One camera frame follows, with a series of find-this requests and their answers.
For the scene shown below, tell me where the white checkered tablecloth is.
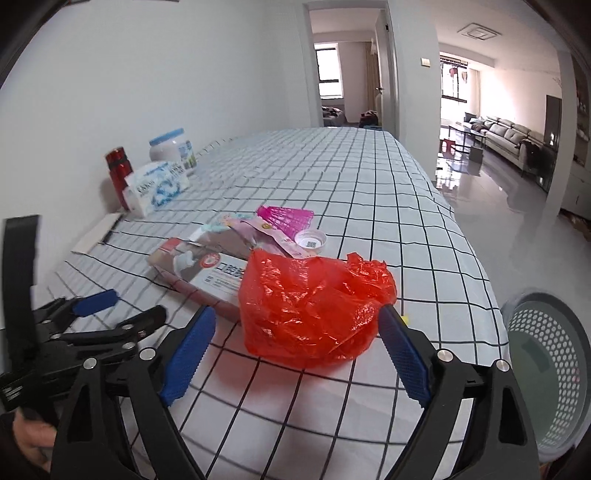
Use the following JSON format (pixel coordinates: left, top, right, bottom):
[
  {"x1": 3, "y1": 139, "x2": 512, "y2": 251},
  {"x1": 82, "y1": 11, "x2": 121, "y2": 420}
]
[{"x1": 34, "y1": 127, "x2": 511, "y2": 480}]

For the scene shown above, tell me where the built-in wall shelf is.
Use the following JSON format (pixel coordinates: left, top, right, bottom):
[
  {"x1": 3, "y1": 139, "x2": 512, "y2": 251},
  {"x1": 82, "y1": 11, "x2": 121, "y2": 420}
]
[{"x1": 570, "y1": 55, "x2": 591, "y2": 217}]

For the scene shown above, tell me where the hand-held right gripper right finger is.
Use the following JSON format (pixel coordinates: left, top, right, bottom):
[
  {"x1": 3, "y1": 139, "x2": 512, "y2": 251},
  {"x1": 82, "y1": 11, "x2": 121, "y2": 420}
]
[{"x1": 378, "y1": 305, "x2": 541, "y2": 480}]

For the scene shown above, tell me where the white notebook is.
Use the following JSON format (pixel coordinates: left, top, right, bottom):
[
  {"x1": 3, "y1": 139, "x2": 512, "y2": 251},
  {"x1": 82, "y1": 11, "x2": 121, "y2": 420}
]
[{"x1": 70, "y1": 212, "x2": 123, "y2": 254}]

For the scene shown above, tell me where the red water bottle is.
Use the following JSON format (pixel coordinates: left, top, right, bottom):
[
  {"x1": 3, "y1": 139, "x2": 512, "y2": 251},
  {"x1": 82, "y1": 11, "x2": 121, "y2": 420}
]
[{"x1": 105, "y1": 147, "x2": 134, "y2": 210}]

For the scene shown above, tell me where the white and pink carton box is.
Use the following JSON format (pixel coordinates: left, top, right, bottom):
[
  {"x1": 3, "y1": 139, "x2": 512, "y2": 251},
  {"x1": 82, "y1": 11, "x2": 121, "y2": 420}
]
[{"x1": 147, "y1": 237, "x2": 252, "y2": 321}]

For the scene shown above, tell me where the grey perforated plastic basket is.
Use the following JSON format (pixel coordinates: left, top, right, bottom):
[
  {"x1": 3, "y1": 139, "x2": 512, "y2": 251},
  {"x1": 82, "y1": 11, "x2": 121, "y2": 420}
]
[{"x1": 501, "y1": 288, "x2": 591, "y2": 464}]

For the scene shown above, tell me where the pink snack wrapper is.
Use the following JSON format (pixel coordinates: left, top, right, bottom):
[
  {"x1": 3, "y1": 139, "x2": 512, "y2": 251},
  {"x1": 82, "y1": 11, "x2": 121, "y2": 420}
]
[{"x1": 240, "y1": 219, "x2": 319, "y2": 259}]

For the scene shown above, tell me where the beige sofa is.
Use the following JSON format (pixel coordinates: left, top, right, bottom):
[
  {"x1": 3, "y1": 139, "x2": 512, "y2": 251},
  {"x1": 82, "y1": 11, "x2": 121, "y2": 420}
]
[{"x1": 463, "y1": 112, "x2": 546, "y2": 171}]

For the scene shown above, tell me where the bedroom window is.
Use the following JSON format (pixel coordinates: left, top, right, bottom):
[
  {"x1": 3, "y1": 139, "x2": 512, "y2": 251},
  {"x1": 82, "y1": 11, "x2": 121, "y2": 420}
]
[{"x1": 316, "y1": 46, "x2": 343, "y2": 99}]

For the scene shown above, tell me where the white door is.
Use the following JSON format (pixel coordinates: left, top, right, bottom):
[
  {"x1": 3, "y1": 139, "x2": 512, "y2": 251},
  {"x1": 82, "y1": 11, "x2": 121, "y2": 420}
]
[{"x1": 375, "y1": 9, "x2": 398, "y2": 132}]

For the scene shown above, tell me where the pastel snack wrapper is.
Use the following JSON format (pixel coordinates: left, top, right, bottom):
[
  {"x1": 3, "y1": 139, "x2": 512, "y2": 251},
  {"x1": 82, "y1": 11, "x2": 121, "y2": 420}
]
[{"x1": 189, "y1": 211, "x2": 259, "y2": 259}]

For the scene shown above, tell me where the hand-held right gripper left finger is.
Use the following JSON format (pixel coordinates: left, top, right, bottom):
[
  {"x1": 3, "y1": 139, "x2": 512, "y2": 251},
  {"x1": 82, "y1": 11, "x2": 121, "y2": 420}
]
[{"x1": 51, "y1": 305, "x2": 218, "y2": 480}]

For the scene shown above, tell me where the red plastic bag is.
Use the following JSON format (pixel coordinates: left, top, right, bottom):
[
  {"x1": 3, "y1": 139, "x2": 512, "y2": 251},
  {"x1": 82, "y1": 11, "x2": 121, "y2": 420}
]
[{"x1": 239, "y1": 248, "x2": 398, "y2": 369}]

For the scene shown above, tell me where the white and blue tissue pack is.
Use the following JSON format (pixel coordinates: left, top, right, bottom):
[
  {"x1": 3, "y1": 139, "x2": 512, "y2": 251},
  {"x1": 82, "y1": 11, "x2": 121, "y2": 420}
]
[{"x1": 124, "y1": 161, "x2": 191, "y2": 219}]

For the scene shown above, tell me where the square ceiling light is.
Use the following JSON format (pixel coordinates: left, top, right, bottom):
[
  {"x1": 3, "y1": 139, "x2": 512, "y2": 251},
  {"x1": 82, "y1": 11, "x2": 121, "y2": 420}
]
[{"x1": 458, "y1": 22, "x2": 499, "y2": 41}]

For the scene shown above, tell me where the person's left hand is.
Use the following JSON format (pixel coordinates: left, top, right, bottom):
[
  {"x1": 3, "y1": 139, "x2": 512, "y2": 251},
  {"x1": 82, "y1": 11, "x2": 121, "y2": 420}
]
[{"x1": 14, "y1": 411, "x2": 58, "y2": 472}]

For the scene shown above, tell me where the dark coffee table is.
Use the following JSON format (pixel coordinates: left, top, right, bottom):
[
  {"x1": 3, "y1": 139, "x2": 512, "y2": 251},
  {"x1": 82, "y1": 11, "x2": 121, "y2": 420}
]
[{"x1": 448, "y1": 122, "x2": 488, "y2": 151}]

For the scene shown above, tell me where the dark television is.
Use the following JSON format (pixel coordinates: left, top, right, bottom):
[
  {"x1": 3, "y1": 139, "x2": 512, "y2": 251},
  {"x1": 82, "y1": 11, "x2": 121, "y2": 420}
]
[{"x1": 545, "y1": 95, "x2": 563, "y2": 148}]

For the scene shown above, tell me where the pink plastic shuttlecock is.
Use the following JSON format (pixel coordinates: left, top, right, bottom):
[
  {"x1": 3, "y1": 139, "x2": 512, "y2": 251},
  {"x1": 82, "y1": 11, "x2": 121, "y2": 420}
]
[{"x1": 256, "y1": 205, "x2": 315, "y2": 232}]

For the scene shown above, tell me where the white jar with blue lid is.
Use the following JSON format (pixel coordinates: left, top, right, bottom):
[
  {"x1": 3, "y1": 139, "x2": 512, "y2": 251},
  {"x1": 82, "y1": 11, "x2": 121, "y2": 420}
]
[{"x1": 148, "y1": 128, "x2": 198, "y2": 177}]

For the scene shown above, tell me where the balcony window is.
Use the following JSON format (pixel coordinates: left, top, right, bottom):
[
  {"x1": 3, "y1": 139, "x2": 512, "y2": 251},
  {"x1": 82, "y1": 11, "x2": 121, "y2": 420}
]
[{"x1": 440, "y1": 55, "x2": 468, "y2": 104}]

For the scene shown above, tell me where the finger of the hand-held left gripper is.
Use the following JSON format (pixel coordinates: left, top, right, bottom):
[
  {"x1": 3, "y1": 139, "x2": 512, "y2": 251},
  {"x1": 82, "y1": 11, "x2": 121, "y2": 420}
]
[
  {"x1": 32, "y1": 289, "x2": 118, "y2": 340},
  {"x1": 51, "y1": 305, "x2": 168, "y2": 370}
]

